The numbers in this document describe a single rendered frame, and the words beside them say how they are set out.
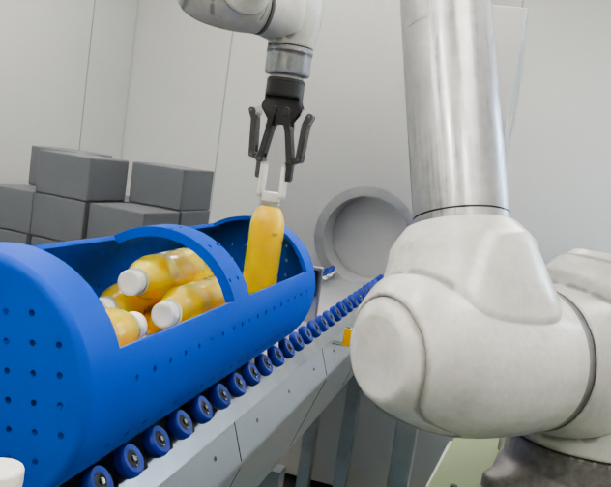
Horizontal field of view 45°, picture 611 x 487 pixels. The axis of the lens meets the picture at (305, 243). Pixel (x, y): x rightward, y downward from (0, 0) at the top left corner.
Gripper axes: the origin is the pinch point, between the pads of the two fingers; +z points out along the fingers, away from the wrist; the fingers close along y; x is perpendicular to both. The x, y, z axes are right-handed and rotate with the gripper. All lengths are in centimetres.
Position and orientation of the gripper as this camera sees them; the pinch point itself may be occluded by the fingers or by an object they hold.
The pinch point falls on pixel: (273, 181)
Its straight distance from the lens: 147.0
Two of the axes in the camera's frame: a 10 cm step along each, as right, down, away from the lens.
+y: -9.5, -1.6, 2.6
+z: -1.4, 9.8, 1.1
